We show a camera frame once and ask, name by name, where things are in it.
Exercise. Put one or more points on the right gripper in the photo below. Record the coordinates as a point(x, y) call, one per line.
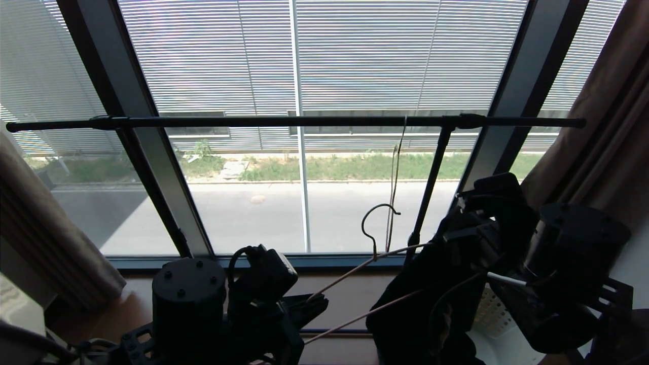
point(471, 238)

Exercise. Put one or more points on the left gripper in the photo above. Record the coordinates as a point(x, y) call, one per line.
point(258, 334)

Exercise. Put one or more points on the black garment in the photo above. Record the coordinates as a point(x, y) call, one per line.
point(405, 309)

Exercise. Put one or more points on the pink clothes hanger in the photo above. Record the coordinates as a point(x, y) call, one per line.
point(394, 192)
point(345, 276)

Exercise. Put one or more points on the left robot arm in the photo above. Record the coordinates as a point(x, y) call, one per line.
point(187, 304)

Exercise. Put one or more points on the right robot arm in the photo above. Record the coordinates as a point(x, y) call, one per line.
point(573, 253)

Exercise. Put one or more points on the white laundry basket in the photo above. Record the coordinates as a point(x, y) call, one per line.
point(499, 324)

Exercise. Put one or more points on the black clothes rack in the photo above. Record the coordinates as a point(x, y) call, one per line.
point(304, 121)

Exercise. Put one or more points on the window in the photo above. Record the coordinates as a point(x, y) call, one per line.
point(527, 76)

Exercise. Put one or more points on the brown curtain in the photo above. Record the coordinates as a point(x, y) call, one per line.
point(603, 126)
point(56, 243)

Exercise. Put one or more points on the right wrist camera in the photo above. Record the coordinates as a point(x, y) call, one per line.
point(499, 192)

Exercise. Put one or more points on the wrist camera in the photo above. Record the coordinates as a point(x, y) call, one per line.
point(499, 192)
point(268, 276)

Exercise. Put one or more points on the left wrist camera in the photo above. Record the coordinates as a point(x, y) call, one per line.
point(268, 276)

